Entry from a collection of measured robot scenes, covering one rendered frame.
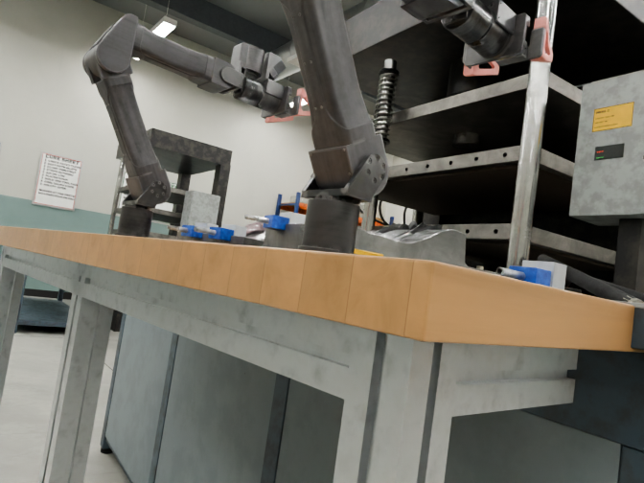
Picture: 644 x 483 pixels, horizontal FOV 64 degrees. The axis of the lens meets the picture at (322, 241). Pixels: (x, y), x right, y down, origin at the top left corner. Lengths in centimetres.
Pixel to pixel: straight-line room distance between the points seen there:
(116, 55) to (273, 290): 83
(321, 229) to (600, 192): 117
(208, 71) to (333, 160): 64
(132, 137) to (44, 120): 712
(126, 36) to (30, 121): 709
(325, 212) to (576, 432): 34
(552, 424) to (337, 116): 40
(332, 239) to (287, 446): 51
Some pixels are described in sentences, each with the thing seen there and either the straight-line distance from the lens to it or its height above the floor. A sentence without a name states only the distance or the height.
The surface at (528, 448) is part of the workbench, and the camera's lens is 63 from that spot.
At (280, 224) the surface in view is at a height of 89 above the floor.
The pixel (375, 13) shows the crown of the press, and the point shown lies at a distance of 244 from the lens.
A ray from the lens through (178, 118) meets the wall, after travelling 873.
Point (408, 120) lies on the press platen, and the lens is 222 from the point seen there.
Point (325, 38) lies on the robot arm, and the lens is 60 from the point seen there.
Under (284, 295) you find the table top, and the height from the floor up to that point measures 77.
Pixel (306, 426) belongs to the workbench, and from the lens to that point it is 94.
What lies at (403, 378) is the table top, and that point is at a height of 74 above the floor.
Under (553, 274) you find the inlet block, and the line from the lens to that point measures 80.
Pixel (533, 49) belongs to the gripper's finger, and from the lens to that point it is 91.
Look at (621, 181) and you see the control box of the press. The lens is 162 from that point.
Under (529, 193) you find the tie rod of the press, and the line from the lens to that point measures 161.
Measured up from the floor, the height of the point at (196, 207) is 133.
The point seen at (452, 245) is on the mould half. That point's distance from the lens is 118.
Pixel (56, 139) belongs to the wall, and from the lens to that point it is 820.
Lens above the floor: 78
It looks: 4 degrees up
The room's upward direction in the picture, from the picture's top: 8 degrees clockwise
